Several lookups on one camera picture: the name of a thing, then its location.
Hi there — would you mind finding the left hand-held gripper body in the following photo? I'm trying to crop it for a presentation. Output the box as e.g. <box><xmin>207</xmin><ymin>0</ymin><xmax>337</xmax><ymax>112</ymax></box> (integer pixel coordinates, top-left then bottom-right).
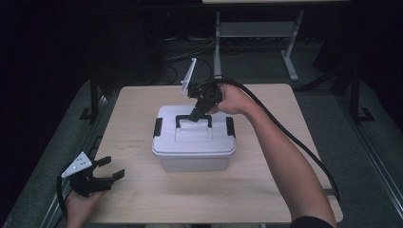
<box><xmin>60</xmin><ymin>151</ymin><xmax>114</xmax><ymax>199</ymax></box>

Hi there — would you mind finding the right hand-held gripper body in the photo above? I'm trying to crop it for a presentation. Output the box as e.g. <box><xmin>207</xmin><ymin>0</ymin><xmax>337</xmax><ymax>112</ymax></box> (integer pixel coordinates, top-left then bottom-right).
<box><xmin>180</xmin><ymin>57</ymin><xmax>223</xmax><ymax>110</ymax></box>

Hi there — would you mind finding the white lid with black handle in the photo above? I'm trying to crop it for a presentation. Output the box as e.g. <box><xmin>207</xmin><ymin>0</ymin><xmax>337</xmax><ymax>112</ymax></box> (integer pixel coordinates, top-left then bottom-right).
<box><xmin>151</xmin><ymin>104</ymin><xmax>238</xmax><ymax>158</ymax></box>

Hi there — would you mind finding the white plastic storage box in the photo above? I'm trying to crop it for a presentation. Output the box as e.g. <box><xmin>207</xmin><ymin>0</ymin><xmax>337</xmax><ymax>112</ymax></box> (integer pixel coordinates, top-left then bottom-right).
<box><xmin>152</xmin><ymin>148</ymin><xmax>237</xmax><ymax>173</ymax></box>

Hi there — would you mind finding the person's left hand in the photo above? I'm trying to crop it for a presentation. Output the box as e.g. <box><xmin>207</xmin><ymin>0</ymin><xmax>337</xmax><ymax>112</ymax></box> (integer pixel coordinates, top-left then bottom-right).
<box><xmin>65</xmin><ymin>189</ymin><xmax>106</xmax><ymax>228</ymax></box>

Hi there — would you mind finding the person's right hand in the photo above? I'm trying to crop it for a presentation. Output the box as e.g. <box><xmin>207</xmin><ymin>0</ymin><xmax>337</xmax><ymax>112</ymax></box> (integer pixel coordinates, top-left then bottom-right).
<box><xmin>207</xmin><ymin>83</ymin><xmax>255</xmax><ymax>117</ymax></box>

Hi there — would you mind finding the black metal stand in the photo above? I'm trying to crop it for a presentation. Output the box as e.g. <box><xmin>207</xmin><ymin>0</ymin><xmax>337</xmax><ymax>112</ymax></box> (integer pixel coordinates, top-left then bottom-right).
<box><xmin>349</xmin><ymin>66</ymin><xmax>375</xmax><ymax>125</ymax></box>
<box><xmin>79</xmin><ymin>69</ymin><xmax>102</xmax><ymax>124</ymax></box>

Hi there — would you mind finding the white metal-framed table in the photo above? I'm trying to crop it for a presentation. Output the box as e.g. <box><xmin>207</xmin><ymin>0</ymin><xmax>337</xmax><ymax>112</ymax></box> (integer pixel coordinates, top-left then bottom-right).
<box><xmin>201</xmin><ymin>0</ymin><xmax>350</xmax><ymax>83</ymax></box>

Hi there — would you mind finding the person's black sleeve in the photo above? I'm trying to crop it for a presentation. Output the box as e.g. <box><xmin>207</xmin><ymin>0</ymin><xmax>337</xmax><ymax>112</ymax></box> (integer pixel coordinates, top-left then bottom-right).
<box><xmin>289</xmin><ymin>216</ymin><xmax>336</xmax><ymax>228</ymax></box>

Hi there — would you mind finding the left hand-held gripper black cable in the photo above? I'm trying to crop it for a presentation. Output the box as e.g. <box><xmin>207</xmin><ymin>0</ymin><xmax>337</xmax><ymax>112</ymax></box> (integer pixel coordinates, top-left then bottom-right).
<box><xmin>56</xmin><ymin>175</ymin><xmax>69</xmax><ymax>220</ymax></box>

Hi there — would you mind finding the hand-held gripper black cable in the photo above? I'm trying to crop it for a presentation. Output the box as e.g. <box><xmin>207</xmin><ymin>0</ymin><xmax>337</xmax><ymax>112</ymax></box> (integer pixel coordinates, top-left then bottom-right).
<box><xmin>202</xmin><ymin>77</ymin><xmax>342</xmax><ymax>202</ymax></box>
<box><xmin>56</xmin><ymin>175</ymin><xmax>69</xmax><ymax>220</ymax></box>

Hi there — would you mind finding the metal floor rail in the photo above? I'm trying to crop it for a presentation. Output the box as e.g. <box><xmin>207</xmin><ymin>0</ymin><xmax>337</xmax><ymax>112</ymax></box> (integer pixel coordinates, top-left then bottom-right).
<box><xmin>336</xmin><ymin>94</ymin><xmax>403</xmax><ymax>220</ymax></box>
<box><xmin>39</xmin><ymin>94</ymin><xmax>110</xmax><ymax>228</ymax></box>

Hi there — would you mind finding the bundle of floor cables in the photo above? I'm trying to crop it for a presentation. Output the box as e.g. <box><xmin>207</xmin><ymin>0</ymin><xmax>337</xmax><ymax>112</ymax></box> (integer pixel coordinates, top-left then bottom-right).
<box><xmin>162</xmin><ymin>37</ymin><xmax>217</xmax><ymax>86</ymax></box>

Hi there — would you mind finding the right hand-held gripper black cable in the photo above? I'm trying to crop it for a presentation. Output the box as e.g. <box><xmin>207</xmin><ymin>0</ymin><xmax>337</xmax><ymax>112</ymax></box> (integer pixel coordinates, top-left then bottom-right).
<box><xmin>202</xmin><ymin>77</ymin><xmax>342</xmax><ymax>202</ymax></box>

